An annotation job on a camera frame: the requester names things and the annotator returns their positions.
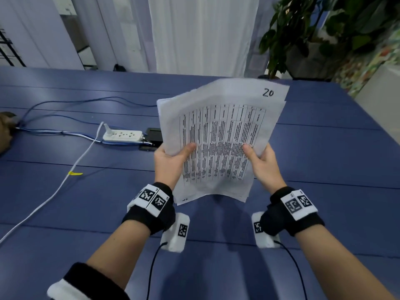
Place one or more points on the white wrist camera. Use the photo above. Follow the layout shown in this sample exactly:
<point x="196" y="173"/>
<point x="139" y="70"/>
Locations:
<point x="265" y="242"/>
<point x="173" y="243"/>

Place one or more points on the pile of printed papers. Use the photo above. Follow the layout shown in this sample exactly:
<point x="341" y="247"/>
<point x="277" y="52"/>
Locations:
<point x="168" y="109"/>

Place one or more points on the sheer white curtain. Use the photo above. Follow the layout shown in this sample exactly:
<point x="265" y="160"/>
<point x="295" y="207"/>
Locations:
<point x="118" y="31"/>

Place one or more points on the dark brown object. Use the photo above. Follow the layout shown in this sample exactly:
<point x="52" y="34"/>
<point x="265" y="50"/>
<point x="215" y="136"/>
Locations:
<point x="5" y="131"/>

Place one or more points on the white plug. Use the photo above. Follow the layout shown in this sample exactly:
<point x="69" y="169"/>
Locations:
<point x="107" y="130"/>

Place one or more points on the black metal rack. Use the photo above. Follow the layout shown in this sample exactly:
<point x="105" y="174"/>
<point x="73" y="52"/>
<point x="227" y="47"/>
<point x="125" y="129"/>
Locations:
<point x="12" y="49"/>

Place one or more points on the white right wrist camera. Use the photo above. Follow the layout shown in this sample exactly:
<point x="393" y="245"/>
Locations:
<point x="265" y="242"/>

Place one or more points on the green potted plant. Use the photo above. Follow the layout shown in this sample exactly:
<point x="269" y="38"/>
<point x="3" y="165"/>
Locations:
<point x="343" y="21"/>

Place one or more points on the small black floor object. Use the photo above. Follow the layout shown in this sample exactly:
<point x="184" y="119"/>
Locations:
<point x="119" y="67"/>

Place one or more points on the white power strip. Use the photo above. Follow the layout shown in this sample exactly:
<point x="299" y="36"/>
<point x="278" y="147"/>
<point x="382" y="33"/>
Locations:
<point x="123" y="135"/>

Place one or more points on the person's right hand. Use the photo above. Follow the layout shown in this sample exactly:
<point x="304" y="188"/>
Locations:
<point x="265" y="171"/>

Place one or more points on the black white left armband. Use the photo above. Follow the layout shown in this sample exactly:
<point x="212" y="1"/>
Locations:
<point x="87" y="281"/>

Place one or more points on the person's left hand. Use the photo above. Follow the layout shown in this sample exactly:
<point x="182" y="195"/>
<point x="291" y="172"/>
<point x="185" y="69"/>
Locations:
<point x="165" y="168"/>

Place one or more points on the white cabinet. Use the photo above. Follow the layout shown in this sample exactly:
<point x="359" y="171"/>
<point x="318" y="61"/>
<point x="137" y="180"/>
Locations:
<point x="381" y="96"/>

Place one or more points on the dense table print paper sheet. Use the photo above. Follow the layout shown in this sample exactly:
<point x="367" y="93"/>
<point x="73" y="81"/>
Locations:
<point x="222" y="137"/>

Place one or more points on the person's right forearm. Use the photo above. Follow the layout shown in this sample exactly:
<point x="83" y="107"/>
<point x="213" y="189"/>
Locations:
<point x="340" y="268"/>

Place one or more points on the colourful mosaic tile wall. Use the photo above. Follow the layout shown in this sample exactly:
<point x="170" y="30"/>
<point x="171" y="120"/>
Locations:
<point x="372" y="65"/>

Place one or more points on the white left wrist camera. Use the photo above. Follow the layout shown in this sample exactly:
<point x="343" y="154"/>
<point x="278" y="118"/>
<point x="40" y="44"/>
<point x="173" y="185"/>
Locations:
<point x="173" y="243"/>

